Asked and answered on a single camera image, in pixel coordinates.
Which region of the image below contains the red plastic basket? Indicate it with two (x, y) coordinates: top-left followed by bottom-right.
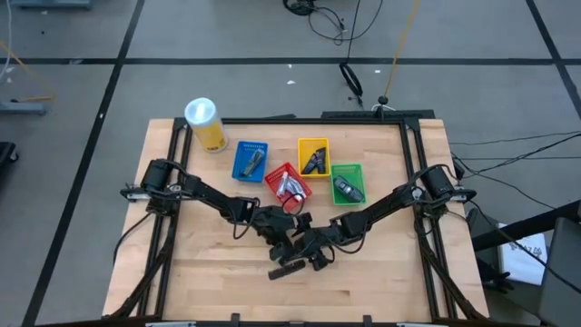
(264, 161), (313, 213)

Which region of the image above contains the black diagonal beam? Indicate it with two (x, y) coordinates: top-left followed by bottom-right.
(471, 199), (581, 252)

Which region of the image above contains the thin yellow cable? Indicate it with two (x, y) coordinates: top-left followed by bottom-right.
(0, 43), (55, 104)

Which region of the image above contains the black hanging cable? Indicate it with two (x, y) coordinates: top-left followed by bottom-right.
(339, 0), (364, 110)

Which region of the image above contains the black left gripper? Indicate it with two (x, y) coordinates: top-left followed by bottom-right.
(261, 204), (313, 263)

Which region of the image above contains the yellow white wipes canister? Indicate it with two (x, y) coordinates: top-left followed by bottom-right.
(183, 96), (229, 154)

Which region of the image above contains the yellow hanging cable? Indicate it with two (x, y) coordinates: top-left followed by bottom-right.
(382, 0), (421, 105)

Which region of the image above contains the grey metal base foot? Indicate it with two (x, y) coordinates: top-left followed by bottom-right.
(8, 0), (92, 11)
(0, 101), (47, 117)

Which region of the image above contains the grey cabinet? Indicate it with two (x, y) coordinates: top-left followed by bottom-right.
(537, 216), (581, 327)

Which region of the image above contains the black aluminium table frame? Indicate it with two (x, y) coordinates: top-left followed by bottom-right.
(106, 108), (489, 322)

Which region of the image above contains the white printed cardboard box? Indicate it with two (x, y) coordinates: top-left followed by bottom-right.
(497, 222), (549, 286)

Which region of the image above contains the black cable coil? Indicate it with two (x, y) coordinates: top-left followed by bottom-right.
(281, 0), (318, 17)

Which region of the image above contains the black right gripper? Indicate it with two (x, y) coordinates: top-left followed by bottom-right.
(268, 224), (346, 281)

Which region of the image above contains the blue plastic basket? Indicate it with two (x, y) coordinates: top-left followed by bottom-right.
(231, 140), (270, 183)

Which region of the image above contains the dark blue cream tube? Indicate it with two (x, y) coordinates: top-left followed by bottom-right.
(314, 146), (329, 174)
(300, 153), (319, 175)

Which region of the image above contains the yellow plastic basket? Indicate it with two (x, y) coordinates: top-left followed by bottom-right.
(297, 137), (331, 179)

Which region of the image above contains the green plastic basket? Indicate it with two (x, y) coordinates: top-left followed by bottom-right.
(330, 163), (367, 207)

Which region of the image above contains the grey electric shaver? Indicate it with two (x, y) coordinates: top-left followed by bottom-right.
(333, 175), (366, 204)

